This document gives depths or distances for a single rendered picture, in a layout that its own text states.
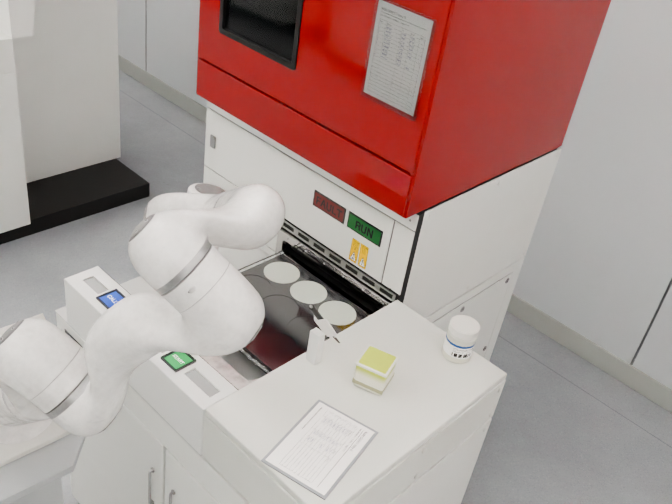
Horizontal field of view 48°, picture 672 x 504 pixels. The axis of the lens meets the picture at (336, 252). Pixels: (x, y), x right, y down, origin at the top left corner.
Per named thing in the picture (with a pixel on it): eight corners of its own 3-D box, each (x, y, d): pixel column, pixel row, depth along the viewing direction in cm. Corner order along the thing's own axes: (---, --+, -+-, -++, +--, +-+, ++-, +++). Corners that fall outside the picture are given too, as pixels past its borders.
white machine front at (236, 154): (208, 204, 248) (214, 90, 225) (394, 337, 205) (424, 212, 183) (200, 207, 246) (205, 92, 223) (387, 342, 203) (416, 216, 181)
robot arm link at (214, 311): (43, 350, 136) (110, 407, 140) (2, 398, 126) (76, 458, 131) (214, 219, 108) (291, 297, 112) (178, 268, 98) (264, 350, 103)
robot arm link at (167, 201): (168, 234, 121) (138, 238, 149) (263, 244, 128) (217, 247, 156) (174, 178, 122) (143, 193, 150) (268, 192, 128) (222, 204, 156)
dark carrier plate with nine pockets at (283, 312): (283, 255, 217) (283, 253, 217) (371, 317, 199) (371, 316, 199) (184, 299, 195) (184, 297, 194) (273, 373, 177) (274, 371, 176)
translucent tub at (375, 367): (364, 365, 173) (369, 343, 169) (394, 378, 171) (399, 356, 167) (350, 385, 167) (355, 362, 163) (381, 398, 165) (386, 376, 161)
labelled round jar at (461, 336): (453, 340, 185) (462, 310, 180) (476, 356, 181) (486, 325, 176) (435, 352, 180) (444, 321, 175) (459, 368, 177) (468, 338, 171)
